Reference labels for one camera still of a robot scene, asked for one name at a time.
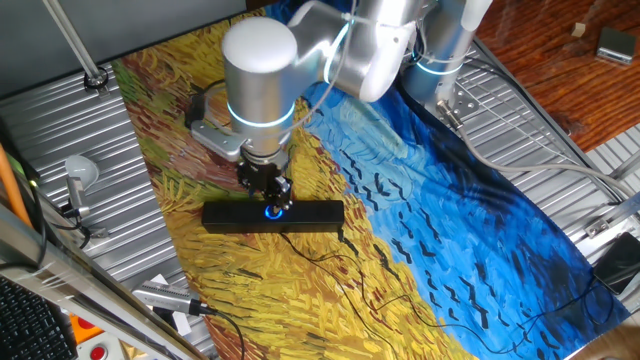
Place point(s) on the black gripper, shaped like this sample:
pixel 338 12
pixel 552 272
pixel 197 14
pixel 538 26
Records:
pixel 262 175

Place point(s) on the black soundbar speaker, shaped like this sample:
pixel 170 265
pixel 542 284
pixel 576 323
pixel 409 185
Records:
pixel 320 217

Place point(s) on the small beige cube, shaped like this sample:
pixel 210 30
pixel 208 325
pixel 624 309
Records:
pixel 578 30

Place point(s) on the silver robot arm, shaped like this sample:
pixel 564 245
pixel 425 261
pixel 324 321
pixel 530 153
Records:
pixel 260 85

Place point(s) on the white paper card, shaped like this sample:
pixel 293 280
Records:
pixel 181 324
pixel 159 279

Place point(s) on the Van Gogh painting print cloth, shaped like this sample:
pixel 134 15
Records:
pixel 450 225

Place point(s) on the white round lamp head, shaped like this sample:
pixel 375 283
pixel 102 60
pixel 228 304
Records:
pixel 82 170

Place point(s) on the orange box red button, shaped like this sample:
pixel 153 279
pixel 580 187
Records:
pixel 82 327

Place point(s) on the grey box red button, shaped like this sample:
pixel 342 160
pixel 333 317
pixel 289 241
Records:
pixel 100 352

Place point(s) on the grey metal stand pole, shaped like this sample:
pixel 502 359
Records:
pixel 75 45

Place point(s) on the orange rod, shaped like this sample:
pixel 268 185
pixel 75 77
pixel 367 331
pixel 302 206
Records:
pixel 12 190

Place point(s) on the black keyboard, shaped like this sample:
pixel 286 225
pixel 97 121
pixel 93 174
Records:
pixel 30 330

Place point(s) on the black flat device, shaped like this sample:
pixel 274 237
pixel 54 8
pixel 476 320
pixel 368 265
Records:
pixel 620 262

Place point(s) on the small grey metal box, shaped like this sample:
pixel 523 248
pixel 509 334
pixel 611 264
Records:
pixel 616 45

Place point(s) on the silver ribbed camera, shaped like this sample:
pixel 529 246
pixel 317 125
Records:
pixel 165 297

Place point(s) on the aluminium frame bar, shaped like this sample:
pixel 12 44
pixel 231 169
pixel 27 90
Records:
pixel 75 285

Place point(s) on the silver metal bracket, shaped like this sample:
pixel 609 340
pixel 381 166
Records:
pixel 597 227

